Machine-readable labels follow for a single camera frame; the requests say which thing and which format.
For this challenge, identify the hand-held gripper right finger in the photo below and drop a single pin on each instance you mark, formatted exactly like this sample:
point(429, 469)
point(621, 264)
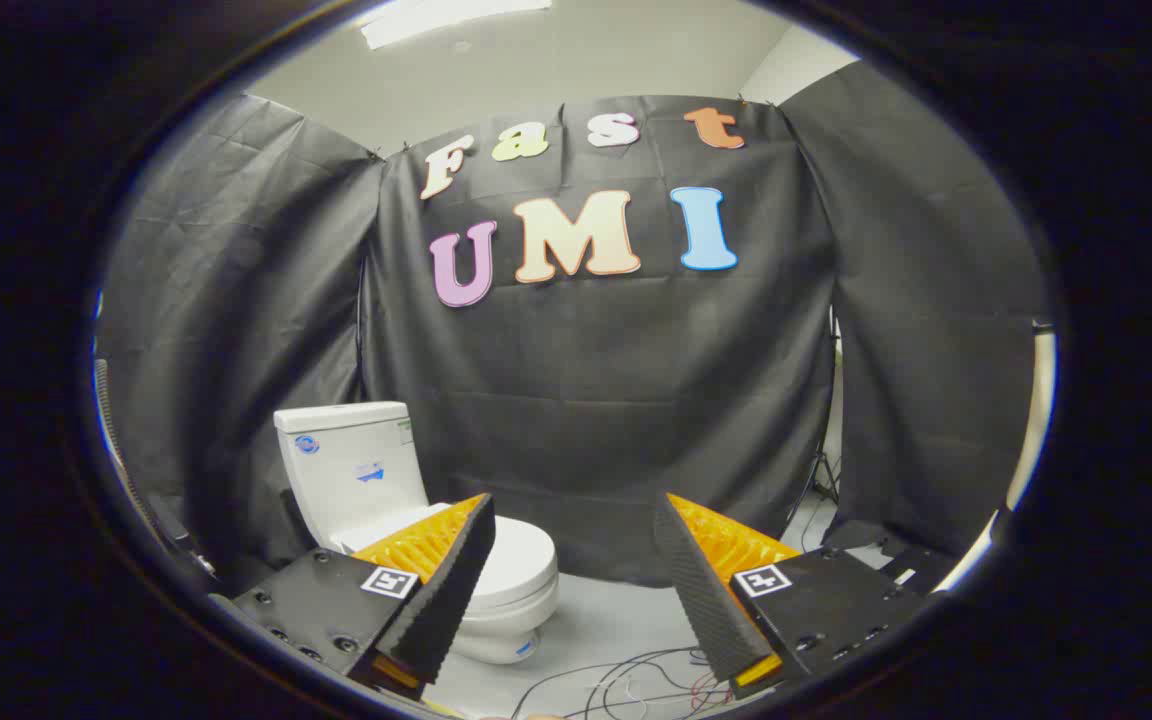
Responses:
point(701, 590)

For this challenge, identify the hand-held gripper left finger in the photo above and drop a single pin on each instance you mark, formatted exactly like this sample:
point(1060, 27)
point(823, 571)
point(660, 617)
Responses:
point(446, 590)

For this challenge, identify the white toilet lid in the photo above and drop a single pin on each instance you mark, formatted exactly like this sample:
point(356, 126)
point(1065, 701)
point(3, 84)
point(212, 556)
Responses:
point(521, 560)

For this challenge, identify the white ceramic toilet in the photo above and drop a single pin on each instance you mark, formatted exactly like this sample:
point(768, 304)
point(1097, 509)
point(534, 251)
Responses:
point(351, 470)

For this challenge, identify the black tripod stand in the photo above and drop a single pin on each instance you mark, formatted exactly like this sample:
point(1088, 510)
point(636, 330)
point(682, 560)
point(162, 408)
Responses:
point(821, 470)

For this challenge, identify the black backdrop cloth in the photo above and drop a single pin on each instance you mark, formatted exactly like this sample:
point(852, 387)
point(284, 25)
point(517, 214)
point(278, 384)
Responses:
point(586, 400)

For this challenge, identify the ceiling light panel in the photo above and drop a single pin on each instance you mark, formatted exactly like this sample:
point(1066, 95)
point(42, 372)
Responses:
point(436, 18)

